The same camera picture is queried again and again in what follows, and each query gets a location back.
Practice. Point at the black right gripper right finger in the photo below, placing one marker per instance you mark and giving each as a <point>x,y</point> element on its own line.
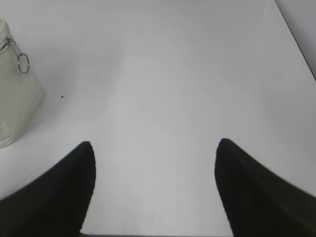
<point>257,202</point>

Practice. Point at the cream white zipper bag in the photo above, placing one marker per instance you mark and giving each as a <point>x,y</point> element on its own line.
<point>20,95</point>

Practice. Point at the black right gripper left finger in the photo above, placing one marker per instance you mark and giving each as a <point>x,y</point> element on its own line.
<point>56,203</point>

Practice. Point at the silver ring zipper pull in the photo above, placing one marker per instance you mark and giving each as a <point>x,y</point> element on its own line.
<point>23,61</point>

